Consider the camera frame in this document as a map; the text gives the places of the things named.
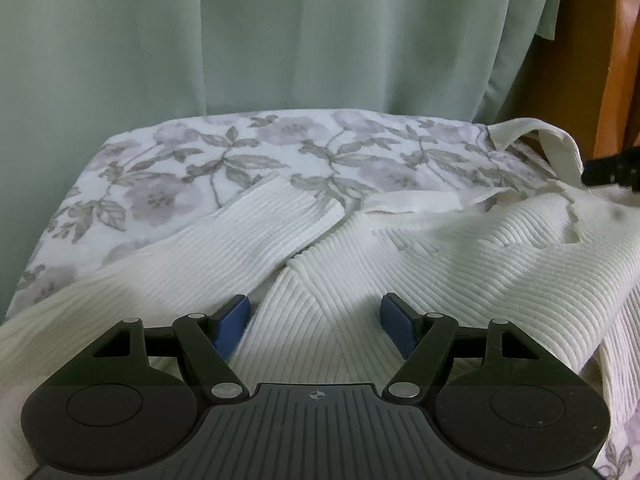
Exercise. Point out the green curtain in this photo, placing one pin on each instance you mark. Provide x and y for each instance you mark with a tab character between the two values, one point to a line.
250	35

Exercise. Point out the wooden headboard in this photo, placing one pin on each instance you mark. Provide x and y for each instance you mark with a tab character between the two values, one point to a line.
625	85

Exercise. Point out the white ribbed sweater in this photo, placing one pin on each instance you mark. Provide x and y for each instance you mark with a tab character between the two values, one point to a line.
450	270

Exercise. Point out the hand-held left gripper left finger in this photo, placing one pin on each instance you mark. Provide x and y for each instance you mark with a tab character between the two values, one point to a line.
232	325

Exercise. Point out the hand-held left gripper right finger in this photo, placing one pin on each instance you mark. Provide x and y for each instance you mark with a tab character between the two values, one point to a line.
397	322

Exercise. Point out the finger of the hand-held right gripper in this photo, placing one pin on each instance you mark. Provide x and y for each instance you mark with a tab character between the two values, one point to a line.
612	170

